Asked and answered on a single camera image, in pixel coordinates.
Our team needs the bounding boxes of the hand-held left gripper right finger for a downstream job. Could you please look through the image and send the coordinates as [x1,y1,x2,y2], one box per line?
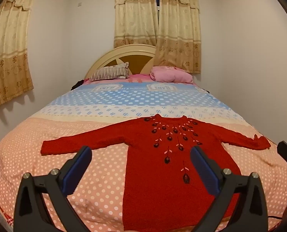
[190,146,269,232]

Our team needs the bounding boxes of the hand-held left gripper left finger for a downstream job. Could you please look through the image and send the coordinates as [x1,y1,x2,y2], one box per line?
[13,146,93,232]

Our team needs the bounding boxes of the red knitted sweater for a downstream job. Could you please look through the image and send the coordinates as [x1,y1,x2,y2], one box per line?
[40,113,271,225]

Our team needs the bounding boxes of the polka dot bed cover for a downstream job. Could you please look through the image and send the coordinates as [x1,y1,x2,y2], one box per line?
[0,81,287,232]

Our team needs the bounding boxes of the red checkered cloth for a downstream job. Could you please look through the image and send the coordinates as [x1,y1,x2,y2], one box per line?
[0,203,14,226]

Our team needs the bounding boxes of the dark cloth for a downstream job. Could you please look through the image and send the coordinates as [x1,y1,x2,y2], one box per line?
[71,79,86,91]

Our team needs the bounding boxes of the pink pillow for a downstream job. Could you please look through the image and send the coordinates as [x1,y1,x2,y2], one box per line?
[150,66,194,84]

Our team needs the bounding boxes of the striped pillow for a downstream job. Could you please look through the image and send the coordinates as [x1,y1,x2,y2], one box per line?
[89,62,130,82]

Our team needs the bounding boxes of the pink floral sheet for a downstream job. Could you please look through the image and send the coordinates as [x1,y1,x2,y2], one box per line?
[83,74,152,84]

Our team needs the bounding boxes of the cream wooden headboard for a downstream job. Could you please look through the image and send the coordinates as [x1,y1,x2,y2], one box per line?
[85,44,158,79]

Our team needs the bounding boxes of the beige floral side curtain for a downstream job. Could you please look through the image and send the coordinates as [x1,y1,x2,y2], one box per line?
[0,0,39,115]

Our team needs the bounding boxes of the beige floral curtain panel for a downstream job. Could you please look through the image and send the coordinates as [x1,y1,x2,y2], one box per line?
[114,0,159,49]
[155,0,202,74]

